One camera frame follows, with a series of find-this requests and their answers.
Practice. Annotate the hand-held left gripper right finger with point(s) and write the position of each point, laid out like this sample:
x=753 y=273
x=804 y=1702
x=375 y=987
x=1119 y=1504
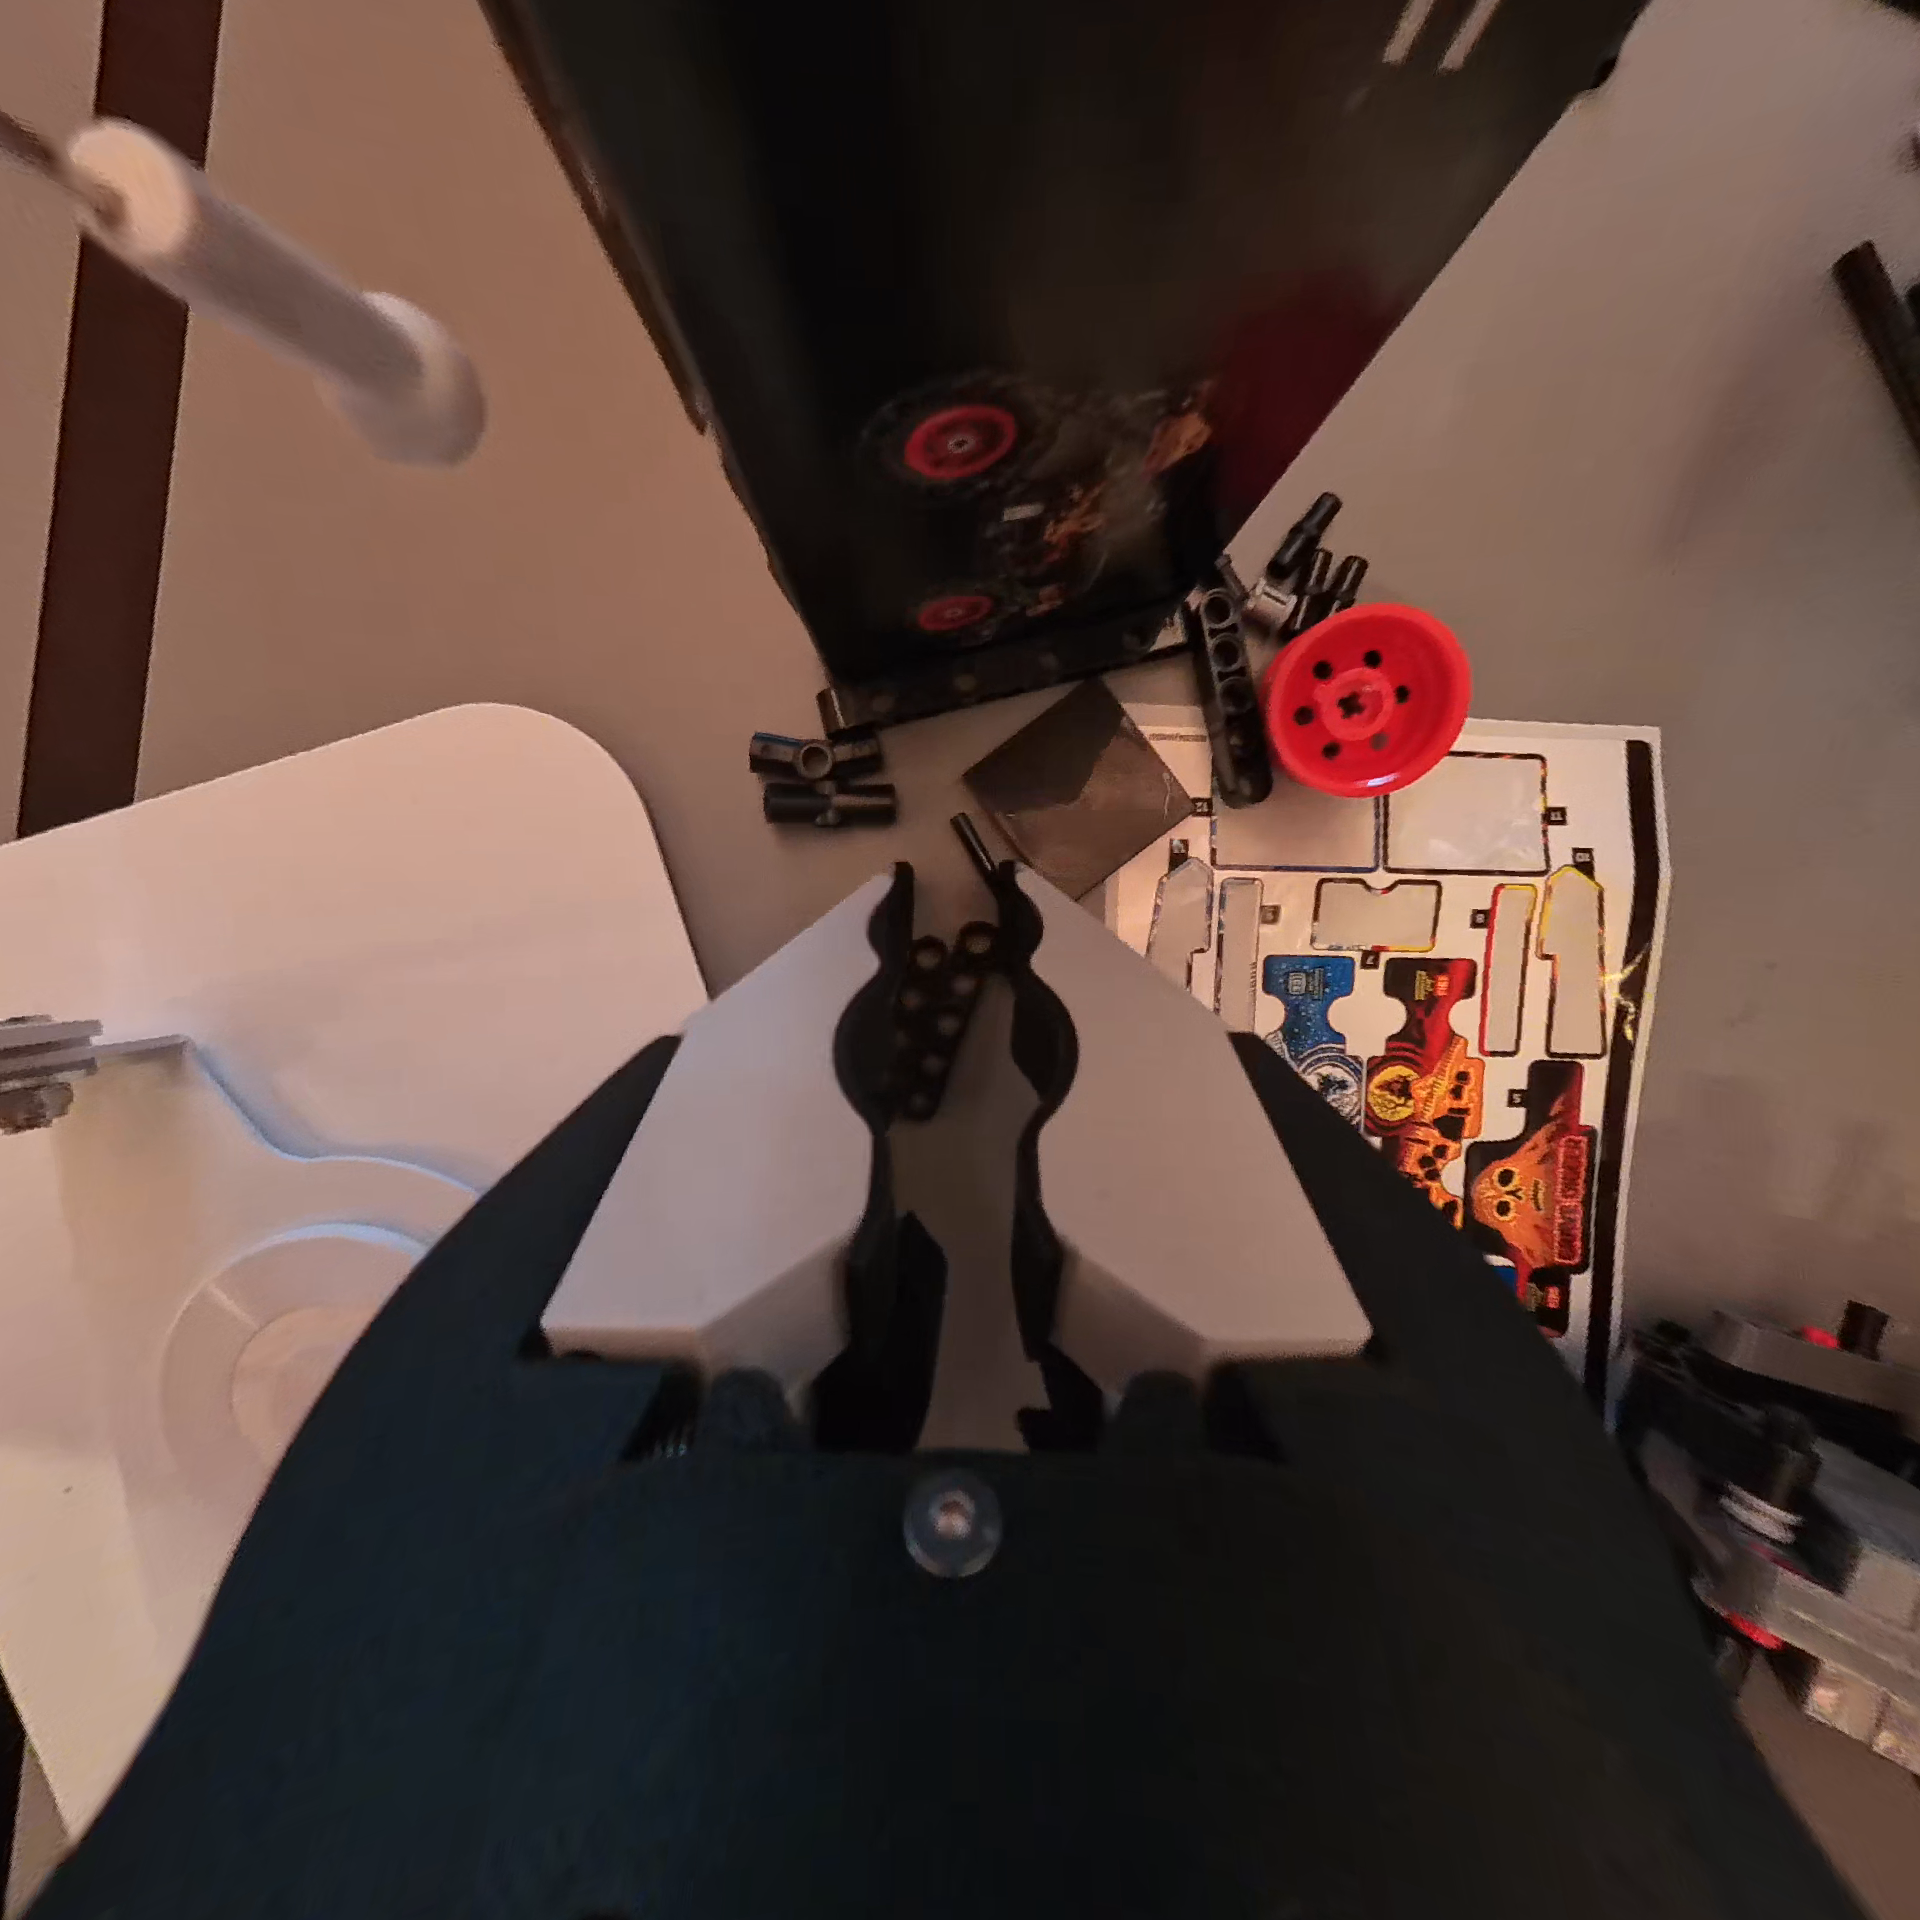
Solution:
x=1198 y=1201

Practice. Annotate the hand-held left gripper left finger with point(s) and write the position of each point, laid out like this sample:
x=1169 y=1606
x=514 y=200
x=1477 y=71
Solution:
x=720 y=1201

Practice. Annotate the black angled toy beam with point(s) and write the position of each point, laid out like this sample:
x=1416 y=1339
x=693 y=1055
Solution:
x=933 y=1038

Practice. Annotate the toy car chassis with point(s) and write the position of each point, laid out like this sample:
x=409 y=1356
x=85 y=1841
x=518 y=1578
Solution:
x=1771 y=1500

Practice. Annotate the grey desk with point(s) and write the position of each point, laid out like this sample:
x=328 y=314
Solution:
x=1650 y=451

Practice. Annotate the black angled toy panel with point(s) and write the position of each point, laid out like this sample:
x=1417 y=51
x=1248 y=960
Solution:
x=1071 y=789

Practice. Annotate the black toy connector piece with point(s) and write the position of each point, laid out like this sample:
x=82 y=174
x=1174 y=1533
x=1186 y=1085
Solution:
x=823 y=782

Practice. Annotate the colourful sticker sheet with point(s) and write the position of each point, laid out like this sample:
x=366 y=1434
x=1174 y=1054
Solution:
x=1471 y=810

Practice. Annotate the red toy wheel hub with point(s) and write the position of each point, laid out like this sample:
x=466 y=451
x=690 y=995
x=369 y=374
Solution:
x=1365 y=706

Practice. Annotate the small grey black pins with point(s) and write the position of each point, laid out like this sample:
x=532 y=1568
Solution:
x=1297 y=581

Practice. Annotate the white book stand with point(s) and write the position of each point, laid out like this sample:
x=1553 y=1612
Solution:
x=300 y=302

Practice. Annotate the black toy set box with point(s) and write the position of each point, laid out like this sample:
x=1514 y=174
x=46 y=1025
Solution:
x=974 y=227

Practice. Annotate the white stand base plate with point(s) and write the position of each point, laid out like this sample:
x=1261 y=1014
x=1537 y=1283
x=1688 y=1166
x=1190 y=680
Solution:
x=451 y=900

